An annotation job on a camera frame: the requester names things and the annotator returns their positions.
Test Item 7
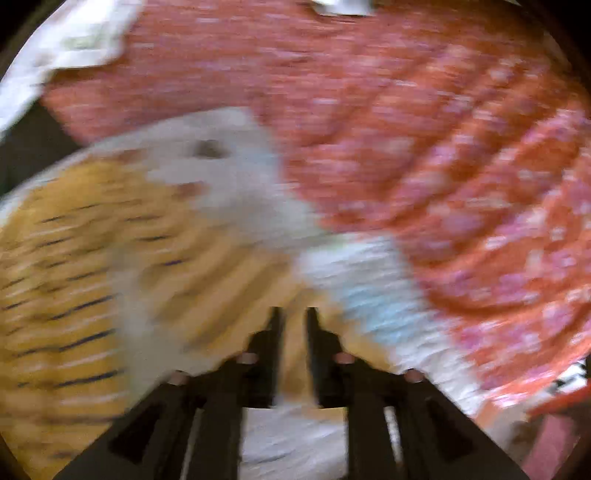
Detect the red floral bedsheet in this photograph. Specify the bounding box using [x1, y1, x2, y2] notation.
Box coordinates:
[42, 1, 590, 406]

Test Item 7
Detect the yellow striped small shirt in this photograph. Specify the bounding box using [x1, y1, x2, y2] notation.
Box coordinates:
[0, 156, 371, 480]

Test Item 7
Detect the white floral pillow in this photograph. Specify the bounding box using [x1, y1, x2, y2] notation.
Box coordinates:
[1, 0, 145, 133]

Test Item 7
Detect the white quilted heart blanket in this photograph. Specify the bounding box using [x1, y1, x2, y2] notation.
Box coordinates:
[0, 106, 528, 480]

